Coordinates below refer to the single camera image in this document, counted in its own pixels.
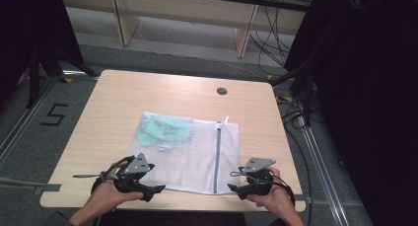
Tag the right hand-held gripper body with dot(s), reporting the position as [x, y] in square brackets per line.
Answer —
[258, 175]

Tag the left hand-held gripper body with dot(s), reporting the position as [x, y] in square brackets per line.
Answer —
[131, 176]

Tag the white mesh laundry bag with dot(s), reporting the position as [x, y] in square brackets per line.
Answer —
[197, 160]

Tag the mint green garment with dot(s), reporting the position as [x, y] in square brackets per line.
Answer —
[164, 132]

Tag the person's right hand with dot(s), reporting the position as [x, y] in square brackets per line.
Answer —
[274, 198]

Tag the person's left hand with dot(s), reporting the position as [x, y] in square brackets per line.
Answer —
[108, 196]

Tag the person's dark lap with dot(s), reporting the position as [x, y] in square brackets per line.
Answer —
[171, 218]

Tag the grey tape strip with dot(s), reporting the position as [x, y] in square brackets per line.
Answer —
[47, 188]

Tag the black metal stand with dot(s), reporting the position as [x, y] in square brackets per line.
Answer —
[36, 71]
[304, 84]

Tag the black curtain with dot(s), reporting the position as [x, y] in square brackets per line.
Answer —
[368, 104]
[26, 22]

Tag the light wooden desk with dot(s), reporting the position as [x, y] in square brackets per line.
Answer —
[184, 9]

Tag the aluminium floor rail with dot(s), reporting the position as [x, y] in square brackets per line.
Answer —
[323, 173]
[23, 120]

